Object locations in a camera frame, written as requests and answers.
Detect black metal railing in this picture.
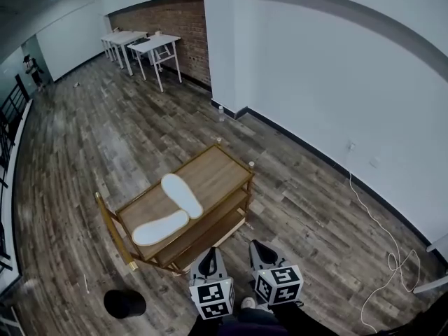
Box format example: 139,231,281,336
0,73,33,276

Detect person's right forearm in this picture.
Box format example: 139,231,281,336
271,302,337,336

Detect white desk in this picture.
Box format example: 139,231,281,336
412,232,448,295

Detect white slipper tan trim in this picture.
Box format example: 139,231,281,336
132,209,190,248
160,173,204,220

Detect black waste bin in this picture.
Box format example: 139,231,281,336
103,288,147,320

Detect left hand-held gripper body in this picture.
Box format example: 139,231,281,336
188,273,235,321

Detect person's legs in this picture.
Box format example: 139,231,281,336
216,306,283,336

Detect white table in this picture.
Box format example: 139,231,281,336
109,30,150,77
100,31,123,63
127,34,183,93

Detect wooden shoe rack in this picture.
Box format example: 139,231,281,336
94,144,256,277

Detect white floor cable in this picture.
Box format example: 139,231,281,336
347,145,421,333

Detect person's left forearm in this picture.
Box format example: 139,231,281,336
187,317,225,336

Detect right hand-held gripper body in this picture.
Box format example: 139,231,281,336
252,265,304,307

